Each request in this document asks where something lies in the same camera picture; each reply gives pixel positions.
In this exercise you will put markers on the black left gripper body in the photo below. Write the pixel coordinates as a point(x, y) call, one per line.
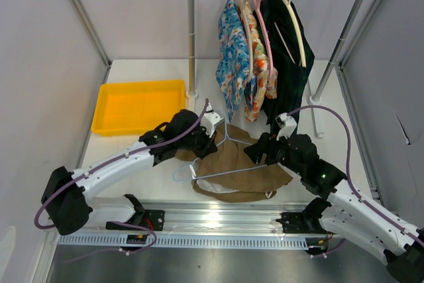
point(198, 142)

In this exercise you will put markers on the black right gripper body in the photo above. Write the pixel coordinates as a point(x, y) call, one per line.
point(282, 157)

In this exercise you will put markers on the blue wire hanger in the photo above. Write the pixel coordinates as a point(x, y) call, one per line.
point(193, 165)

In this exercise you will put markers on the tan brown skirt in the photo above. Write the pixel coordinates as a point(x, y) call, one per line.
point(240, 187)

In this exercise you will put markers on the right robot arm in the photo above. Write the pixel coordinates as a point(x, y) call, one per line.
point(341, 208)

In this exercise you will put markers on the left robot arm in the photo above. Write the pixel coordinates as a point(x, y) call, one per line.
point(71, 198)

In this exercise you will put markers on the beige plastic hanger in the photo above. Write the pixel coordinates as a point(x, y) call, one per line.
point(241, 9)

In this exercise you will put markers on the cream wooden hanger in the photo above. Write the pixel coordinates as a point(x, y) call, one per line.
point(288, 4)

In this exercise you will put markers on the pink plastic hanger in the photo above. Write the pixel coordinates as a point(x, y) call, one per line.
point(257, 4)

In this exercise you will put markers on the orange floral garment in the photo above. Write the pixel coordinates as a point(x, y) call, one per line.
point(261, 87)

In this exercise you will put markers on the blue floral garment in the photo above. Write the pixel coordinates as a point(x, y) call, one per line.
point(232, 69)

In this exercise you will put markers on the yellow plastic tray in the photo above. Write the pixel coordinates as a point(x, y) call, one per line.
point(133, 108)

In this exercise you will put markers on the dark green plaid garment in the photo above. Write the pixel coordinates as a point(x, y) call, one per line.
point(292, 78)

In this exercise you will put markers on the silver white clothes rack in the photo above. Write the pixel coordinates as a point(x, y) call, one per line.
point(315, 87)

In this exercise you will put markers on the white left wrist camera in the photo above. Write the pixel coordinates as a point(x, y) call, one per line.
point(211, 120)

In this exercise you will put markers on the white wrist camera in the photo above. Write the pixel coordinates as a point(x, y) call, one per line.
point(211, 120)
point(287, 125)

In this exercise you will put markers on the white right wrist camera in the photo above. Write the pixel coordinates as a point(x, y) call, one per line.
point(287, 125)

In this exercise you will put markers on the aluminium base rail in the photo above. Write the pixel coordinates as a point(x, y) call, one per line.
point(215, 220)

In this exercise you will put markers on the white slotted cable duct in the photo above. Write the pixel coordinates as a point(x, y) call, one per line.
point(187, 241)

